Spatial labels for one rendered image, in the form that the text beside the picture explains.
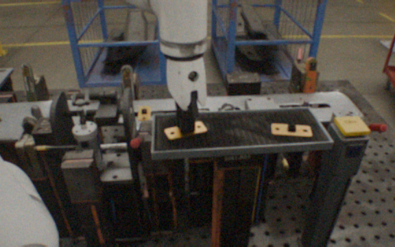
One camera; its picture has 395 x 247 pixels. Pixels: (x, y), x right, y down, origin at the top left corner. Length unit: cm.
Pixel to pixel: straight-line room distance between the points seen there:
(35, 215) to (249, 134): 43
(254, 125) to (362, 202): 67
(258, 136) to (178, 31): 28
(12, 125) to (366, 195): 122
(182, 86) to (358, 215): 85
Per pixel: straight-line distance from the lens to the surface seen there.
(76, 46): 302
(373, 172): 146
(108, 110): 82
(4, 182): 51
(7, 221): 51
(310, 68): 125
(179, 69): 60
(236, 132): 71
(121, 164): 95
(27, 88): 129
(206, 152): 66
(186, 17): 56
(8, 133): 113
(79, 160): 82
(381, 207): 132
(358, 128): 80
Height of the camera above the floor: 158
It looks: 34 degrees down
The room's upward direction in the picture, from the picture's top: straight up
